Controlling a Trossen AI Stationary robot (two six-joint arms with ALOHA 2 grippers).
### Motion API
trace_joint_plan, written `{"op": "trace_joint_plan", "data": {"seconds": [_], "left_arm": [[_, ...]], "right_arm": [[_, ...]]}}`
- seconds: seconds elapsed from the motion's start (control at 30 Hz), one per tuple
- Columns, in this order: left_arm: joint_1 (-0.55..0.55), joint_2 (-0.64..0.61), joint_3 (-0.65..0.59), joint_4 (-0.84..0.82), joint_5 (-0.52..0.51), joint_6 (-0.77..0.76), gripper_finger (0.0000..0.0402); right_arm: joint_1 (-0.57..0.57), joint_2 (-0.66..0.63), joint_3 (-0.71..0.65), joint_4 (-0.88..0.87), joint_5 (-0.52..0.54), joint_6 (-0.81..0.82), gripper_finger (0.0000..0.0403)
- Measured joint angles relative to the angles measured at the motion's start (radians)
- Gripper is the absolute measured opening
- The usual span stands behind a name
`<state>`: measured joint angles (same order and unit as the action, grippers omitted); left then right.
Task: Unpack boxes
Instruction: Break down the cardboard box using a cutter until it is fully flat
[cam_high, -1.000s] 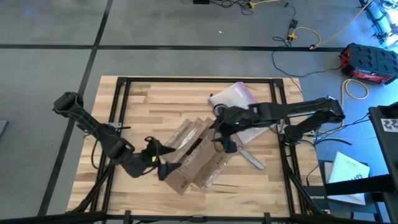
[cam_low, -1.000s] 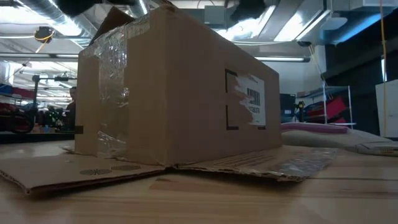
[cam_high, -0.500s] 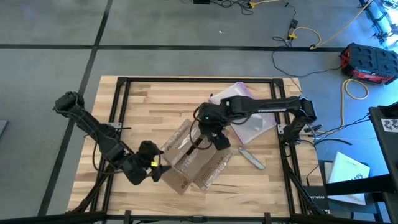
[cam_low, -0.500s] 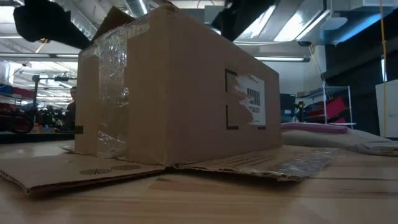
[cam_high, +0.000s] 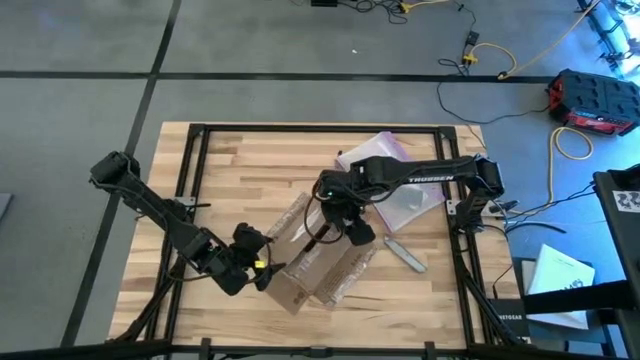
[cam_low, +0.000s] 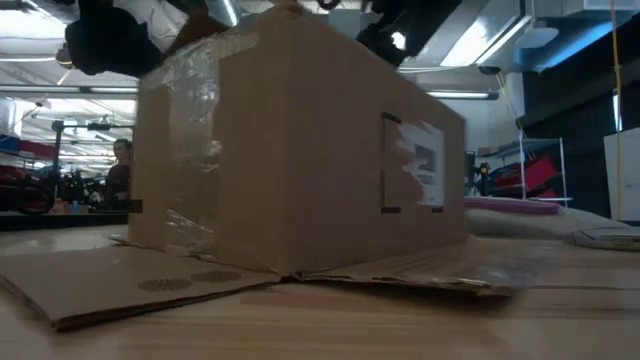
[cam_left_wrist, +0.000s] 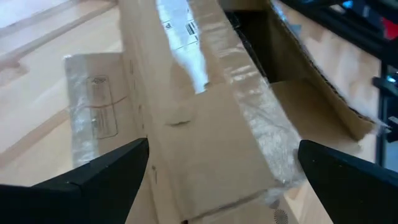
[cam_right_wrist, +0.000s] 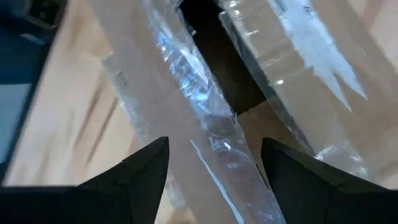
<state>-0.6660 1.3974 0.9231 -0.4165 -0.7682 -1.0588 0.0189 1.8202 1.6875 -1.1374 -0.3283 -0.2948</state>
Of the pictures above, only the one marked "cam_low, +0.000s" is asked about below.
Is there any brown Sephora cardboard box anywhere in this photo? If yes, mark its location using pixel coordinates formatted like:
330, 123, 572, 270
0, 0, 534, 332

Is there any grey box cutter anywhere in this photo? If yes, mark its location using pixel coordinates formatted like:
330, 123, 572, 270
568, 228, 640, 253

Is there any white wire shelf rack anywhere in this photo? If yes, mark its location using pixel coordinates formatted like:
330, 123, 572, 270
476, 130, 575, 207

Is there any white board panel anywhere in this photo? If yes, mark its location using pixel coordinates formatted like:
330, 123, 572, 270
602, 126, 640, 222

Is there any purple-edged mesh zip pouch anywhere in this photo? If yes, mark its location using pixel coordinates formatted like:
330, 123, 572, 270
463, 195, 632, 240

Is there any black computer monitor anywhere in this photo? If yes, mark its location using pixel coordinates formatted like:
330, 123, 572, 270
464, 149, 477, 197

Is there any person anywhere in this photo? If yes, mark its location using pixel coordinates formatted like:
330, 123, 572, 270
103, 138, 134, 211

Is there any black device on stand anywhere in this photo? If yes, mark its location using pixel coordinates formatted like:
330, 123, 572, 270
476, 160, 492, 198

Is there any long ceiling light bar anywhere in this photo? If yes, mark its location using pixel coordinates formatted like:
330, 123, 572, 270
0, 85, 501, 102

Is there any black table frame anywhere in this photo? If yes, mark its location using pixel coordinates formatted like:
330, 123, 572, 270
0, 213, 131, 232

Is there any black gantry frame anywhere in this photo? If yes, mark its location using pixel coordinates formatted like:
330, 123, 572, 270
50, 121, 135, 215

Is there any black yellow cable reel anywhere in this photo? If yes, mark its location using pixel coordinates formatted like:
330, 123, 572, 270
54, 43, 76, 70

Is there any red storage shelf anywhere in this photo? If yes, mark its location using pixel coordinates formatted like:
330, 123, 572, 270
0, 135, 57, 215

